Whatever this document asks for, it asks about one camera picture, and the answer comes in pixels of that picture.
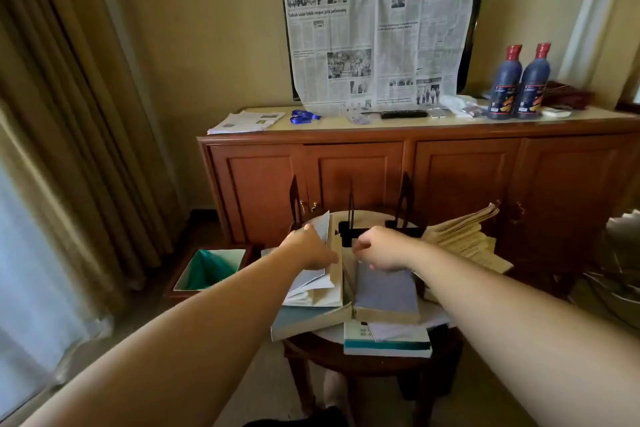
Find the hanging newspaper sheet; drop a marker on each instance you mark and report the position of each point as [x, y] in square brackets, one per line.
[350, 31]

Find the person's left hand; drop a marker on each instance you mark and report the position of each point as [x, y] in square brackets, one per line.
[307, 249]

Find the green bin liner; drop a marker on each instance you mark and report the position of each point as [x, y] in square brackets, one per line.
[210, 269]

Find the white sheer curtain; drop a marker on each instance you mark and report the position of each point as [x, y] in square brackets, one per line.
[30, 291]

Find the small clear packet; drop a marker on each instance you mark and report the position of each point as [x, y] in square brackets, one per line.
[474, 111]

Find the lavender cover book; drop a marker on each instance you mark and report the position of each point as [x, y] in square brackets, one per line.
[387, 291]

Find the person's left forearm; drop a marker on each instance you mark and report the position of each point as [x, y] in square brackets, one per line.
[175, 341]

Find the small white box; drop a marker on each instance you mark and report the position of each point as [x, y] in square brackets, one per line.
[556, 111]

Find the grey cover book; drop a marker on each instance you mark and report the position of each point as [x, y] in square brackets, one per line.
[312, 281]

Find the dark red bag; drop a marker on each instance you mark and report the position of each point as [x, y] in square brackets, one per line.
[567, 94]

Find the wooden sideboard cabinet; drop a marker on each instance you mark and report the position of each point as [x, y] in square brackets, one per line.
[260, 181]

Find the white plastic bag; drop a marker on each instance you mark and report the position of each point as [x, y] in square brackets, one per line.
[457, 102]

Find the yellowed blue cover book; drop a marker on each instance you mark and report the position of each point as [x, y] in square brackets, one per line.
[470, 241]

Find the large white teal textbook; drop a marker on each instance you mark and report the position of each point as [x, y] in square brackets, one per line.
[360, 344]

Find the person's right hand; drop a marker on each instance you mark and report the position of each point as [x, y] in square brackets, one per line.
[390, 249]

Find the black television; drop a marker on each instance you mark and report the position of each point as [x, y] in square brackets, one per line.
[475, 16]

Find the small lavender packet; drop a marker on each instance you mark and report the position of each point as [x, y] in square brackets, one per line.
[359, 119]

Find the black remote control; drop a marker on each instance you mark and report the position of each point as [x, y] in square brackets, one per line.
[404, 115]

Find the round wooden table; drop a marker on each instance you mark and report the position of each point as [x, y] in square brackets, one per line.
[325, 347]

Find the white paper sheets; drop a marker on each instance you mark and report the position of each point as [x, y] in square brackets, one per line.
[435, 314]

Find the wooden trash bin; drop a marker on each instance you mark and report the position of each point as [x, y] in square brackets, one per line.
[170, 294]

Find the person's right forearm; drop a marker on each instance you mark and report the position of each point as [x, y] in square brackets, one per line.
[525, 331]

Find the beige curtain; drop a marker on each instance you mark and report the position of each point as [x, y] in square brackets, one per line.
[60, 91]

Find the black metal bookend rack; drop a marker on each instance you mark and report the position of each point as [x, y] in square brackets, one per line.
[345, 231]

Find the cream curtain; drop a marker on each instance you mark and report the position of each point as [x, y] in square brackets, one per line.
[595, 1]

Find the folded newspaper pile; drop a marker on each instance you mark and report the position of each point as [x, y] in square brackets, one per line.
[245, 122]

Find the dark blue red-capped bottle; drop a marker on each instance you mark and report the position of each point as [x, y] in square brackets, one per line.
[504, 86]
[532, 86]

